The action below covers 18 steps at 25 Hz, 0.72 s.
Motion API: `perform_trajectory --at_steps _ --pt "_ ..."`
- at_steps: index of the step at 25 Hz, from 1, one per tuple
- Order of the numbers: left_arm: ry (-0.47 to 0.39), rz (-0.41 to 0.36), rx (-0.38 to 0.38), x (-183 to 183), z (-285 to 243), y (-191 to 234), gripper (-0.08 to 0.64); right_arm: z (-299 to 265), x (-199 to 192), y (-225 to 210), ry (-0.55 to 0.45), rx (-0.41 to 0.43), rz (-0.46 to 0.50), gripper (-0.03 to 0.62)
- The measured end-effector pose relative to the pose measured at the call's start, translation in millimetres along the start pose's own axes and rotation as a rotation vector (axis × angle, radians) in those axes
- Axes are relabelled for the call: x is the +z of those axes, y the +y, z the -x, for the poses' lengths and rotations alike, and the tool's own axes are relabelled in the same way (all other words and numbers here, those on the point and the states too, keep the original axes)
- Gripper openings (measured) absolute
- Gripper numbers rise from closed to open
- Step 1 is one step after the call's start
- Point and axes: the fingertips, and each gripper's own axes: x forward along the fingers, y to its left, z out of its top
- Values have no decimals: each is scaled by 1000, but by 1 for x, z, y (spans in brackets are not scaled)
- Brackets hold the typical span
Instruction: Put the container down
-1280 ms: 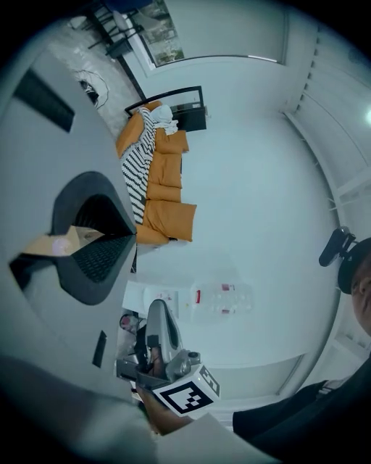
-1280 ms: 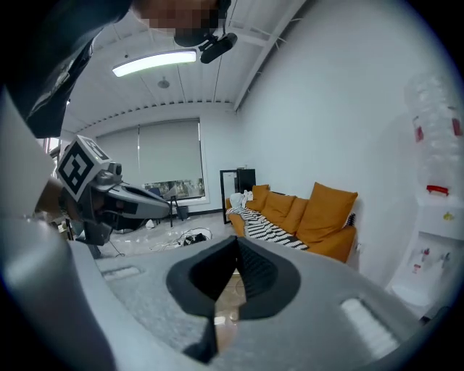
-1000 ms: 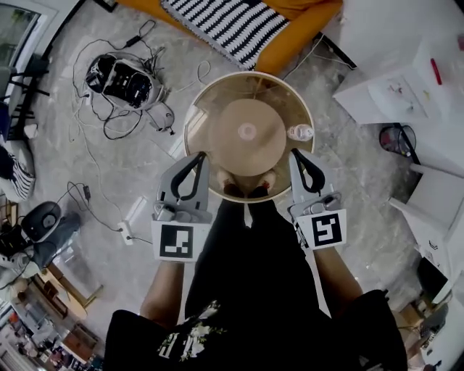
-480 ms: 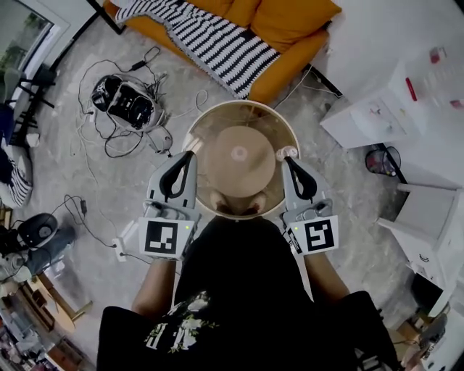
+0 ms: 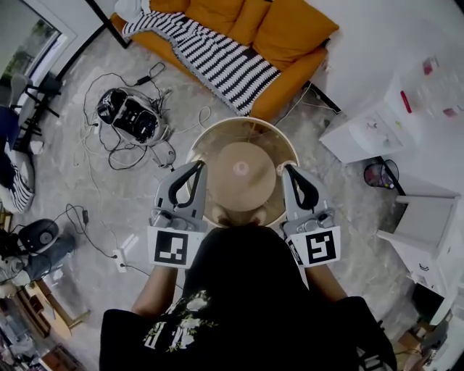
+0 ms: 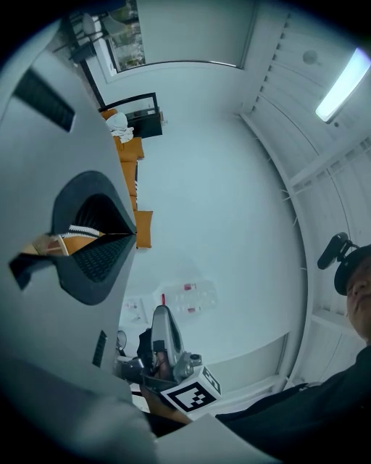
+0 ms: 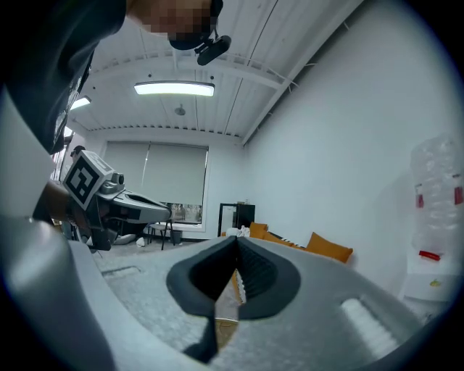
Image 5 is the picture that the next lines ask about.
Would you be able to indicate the white crumpled cloth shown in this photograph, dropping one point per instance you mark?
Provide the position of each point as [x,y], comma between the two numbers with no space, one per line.
[130,9]

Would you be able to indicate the orange sofa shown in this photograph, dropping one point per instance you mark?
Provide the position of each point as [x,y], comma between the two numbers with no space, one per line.
[290,83]

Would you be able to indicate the person's right forearm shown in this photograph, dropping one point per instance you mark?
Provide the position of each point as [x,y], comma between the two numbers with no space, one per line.
[322,282]

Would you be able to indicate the clear water jug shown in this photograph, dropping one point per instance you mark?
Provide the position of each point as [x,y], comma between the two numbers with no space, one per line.
[435,87]

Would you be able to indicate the black power adapter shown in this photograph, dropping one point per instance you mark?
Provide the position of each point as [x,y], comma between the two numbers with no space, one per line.
[144,80]
[85,216]

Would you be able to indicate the white power strip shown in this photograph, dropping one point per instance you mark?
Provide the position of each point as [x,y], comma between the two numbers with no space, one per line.
[120,259]

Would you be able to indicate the grey chair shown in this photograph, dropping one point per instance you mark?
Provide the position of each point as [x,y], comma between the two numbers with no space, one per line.
[20,87]

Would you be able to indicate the person's left forearm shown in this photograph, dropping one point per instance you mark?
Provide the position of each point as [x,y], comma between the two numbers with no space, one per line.
[159,286]

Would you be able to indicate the white water dispenser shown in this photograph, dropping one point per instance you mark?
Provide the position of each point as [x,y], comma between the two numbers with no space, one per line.
[348,141]

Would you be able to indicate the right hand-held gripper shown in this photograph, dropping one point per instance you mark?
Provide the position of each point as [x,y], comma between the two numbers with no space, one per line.
[322,246]

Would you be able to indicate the white cabinet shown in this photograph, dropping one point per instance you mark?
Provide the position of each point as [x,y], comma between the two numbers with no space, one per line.
[424,224]

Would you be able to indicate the person's left white shoe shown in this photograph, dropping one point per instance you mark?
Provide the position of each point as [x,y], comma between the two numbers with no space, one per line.
[221,215]

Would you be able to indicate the person's black t-shirt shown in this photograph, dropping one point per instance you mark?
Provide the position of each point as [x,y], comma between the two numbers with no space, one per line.
[246,290]

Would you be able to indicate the window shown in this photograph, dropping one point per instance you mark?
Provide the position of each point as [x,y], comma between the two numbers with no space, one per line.
[29,54]

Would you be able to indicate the person's right white shoe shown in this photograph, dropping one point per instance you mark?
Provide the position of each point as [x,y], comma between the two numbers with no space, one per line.
[260,217]

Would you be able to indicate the person's white shoe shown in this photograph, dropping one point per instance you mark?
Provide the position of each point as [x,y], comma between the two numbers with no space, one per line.
[260,217]
[221,215]

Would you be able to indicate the white rounded device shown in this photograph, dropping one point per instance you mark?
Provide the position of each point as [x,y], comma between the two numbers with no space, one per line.
[163,156]

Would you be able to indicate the blue chair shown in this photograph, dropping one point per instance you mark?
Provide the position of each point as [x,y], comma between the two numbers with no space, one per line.
[7,123]

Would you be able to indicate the striped fabric bundle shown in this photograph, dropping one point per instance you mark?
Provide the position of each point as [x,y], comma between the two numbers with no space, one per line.
[18,188]

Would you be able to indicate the large orange sofa cushion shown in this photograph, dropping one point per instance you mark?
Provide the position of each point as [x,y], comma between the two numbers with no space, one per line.
[297,32]

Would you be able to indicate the round grey table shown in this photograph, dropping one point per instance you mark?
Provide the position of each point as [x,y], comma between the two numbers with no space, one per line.
[232,145]

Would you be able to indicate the black and white striped blanket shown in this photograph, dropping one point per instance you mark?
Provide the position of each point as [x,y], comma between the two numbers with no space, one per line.
[217,61]

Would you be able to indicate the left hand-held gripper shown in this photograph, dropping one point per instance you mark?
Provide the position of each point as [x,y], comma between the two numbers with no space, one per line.
[170,248]

